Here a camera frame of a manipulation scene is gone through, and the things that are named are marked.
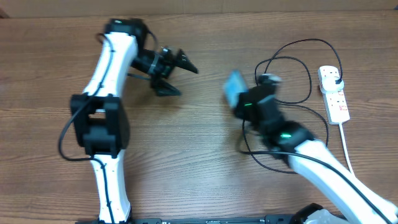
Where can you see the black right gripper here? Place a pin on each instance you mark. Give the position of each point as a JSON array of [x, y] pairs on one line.
[[239, 109]]

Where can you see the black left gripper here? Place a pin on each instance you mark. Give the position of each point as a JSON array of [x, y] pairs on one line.
[[167, 65]]

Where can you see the blue Galaxy smartphone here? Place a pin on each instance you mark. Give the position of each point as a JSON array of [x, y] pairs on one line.
[[234, 85]]

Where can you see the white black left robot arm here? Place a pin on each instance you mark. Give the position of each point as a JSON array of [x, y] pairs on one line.
[[98, 115]]

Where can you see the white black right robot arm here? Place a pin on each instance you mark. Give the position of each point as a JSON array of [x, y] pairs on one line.
[[310, 158]]

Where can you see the white charger plug adapter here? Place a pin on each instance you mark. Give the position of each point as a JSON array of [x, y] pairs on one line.
[[330, 84]]

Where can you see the white power strip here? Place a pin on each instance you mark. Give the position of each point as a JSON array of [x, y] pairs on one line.
[[335, 103]]

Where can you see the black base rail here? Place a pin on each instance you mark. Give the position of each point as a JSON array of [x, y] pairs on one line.
[[268, 219]]

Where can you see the brown cardboard wall panel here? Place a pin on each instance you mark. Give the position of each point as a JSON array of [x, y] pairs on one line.
[[82, 8]]

